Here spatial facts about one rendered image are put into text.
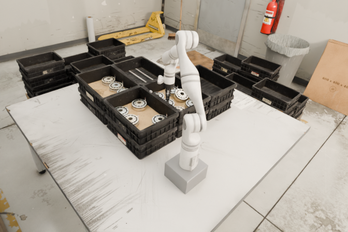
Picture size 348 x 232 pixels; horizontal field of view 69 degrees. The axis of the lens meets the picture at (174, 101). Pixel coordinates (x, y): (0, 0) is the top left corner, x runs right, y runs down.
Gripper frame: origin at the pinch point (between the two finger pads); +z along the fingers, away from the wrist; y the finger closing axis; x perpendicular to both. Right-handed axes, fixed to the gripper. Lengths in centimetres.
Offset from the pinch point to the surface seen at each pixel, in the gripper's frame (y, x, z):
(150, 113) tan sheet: -11.9, 10.2, 4.1
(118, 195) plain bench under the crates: -66, 20, 18
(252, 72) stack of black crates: 124, -93, 34
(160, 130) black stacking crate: -31.7, 1.8, 1.6
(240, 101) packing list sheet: 32, -59, 17
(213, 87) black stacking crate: 29.5, -34.9, 4.1
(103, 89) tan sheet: 12, 49, 4
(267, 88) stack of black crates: 96, -105, 38
